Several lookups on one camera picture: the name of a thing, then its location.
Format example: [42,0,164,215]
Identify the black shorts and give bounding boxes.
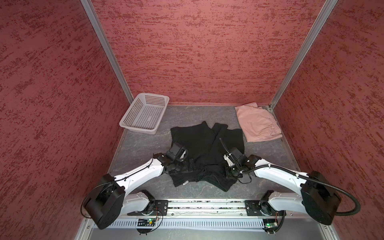
[171,121,245,192]

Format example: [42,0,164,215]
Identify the pink shorts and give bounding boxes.
[235,102,283,143]

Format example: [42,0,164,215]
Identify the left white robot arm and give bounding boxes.
[81,153,195,230]

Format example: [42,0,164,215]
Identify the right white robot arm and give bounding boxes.
[224,148,341,226]

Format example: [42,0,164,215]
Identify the white plastic laundry basket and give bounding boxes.
[119,93,170,135]

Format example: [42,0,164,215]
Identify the right circuit board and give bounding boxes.
[263,219,279,232]

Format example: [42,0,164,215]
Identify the circuit board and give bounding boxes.
[263,219,279,232]
[137,219,157,228]

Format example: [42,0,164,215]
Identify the left circuit board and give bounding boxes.
[137,219,157,228]

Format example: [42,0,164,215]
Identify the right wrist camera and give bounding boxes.
[224,155,235,168]

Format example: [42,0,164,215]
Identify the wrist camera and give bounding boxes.
[224,155,235,168]
[166,143,189,162]

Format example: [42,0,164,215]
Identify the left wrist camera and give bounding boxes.
[166,143,189,162]

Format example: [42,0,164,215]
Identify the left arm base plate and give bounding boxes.
[127,200,169,217]

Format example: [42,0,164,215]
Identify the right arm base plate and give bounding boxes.
[245,200,286,217]

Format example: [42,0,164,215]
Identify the white slotted cable duct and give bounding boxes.
[109,218,263,230]

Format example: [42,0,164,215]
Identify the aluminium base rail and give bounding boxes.
[119,197,328,218]

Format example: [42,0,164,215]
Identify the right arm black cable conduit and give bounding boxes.
[218,137,362,217]

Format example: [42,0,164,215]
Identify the right aluminium corner post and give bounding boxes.
[269,0,338,112]

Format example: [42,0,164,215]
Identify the aluminium corner post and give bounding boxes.
[269,0,338,112]
[81,0,134,104]

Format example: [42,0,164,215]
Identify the left aluminium corner post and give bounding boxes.
[81,0,134,104]

